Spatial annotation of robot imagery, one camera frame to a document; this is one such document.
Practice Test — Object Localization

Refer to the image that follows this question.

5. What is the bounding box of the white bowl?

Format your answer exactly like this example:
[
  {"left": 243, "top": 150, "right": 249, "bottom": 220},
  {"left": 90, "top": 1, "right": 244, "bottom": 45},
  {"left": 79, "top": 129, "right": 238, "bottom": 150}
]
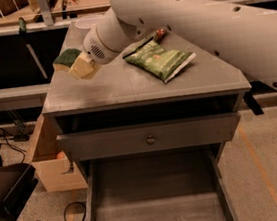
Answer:
[{"left": 75, "top": 14, "right": 103, "bottom": 38}]

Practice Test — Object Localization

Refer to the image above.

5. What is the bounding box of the orange patterned can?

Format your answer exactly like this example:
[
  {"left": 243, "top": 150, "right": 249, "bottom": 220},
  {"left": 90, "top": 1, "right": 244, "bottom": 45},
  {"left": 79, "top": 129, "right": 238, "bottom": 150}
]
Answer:
[{"left": 154, "top": 28, "right": 167, "bottom": 41}]

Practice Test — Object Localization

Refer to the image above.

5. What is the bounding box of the grey top drawer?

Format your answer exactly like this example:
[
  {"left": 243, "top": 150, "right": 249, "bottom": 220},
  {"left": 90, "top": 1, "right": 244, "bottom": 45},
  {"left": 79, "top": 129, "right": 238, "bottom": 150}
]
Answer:
[{"left": 57, "top": 112, "right": 240, "bottom": 161}]

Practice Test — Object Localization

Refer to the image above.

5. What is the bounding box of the grey open middle drawer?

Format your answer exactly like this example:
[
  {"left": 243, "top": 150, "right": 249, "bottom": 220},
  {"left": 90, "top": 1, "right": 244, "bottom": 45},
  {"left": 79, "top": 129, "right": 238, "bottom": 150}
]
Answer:
[{"left": 86, "top": 149, "right": 239, "bottom": 221}]

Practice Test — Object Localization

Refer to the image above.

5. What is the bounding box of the black bin at left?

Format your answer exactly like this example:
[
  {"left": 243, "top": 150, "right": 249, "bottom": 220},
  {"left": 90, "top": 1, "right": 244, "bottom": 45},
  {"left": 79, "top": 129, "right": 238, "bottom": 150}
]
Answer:
[{"left": 0, "top": 156, "right": 38, "bottom": 221}]

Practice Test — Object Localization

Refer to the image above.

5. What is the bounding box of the round brass drawer knob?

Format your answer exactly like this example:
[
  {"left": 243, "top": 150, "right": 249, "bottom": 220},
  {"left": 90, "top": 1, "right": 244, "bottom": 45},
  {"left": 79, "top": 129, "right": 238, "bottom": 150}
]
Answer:
[{"left": 146, "top": 135, "right": 156, "bottom": 145}]

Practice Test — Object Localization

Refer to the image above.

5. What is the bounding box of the grey wooden drawer cabinet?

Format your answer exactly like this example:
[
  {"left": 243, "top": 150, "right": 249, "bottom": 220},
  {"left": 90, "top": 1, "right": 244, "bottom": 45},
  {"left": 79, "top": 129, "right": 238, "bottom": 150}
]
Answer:
[{"left": 31, "top": 0, "right": 269, "bottom": 221}]

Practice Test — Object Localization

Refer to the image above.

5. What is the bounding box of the wooden crate on floor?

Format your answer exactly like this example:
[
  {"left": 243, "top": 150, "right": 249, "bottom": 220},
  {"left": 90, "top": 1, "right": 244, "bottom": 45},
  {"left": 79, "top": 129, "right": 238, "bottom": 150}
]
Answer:
[{"left": 29, "top": 114, "right": 87, "bottom": 193}]

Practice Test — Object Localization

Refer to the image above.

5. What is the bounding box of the green handled tool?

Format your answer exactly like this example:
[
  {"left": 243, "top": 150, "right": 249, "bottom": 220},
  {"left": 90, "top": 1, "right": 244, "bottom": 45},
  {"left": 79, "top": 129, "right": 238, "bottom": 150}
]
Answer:
[{"left": 18, "top": 17, "right": 48, "bottom": 80}]

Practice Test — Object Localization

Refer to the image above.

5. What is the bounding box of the green yellow sponge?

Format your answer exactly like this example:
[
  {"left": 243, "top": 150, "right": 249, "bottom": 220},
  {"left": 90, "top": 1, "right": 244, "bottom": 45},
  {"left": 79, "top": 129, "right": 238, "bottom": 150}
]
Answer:
[{"left": 52, "top": 48, "right": 81, "bottom": 71}]

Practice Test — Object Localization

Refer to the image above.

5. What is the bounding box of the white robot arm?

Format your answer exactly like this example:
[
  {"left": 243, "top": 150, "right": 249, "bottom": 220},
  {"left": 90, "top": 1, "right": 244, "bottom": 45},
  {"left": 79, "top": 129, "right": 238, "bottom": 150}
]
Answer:
[{"left": 76, "top": 0, "right": 277, "bottom": 90}]

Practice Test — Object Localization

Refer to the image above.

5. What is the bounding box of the green chip bag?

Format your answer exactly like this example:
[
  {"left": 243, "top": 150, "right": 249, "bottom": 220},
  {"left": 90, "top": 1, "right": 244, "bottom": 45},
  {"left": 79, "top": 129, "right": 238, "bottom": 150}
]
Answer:
[{"left": 123, "top": 38, "right": 196, "bottom": 83}]

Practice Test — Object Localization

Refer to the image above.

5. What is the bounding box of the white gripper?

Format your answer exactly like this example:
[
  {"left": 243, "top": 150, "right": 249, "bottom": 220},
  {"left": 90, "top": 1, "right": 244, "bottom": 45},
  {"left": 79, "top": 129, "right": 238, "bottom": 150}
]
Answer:
[{"left": 69, "top": 9, "right": 139, "bottom": 80}]

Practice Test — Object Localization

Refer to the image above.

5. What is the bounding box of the orange ball in crate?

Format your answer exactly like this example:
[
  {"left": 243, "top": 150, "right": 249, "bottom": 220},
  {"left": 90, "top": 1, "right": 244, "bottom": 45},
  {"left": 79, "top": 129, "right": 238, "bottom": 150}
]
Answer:
[{"left": 56, "top": 151, "right": 66, "bottom": 160}]

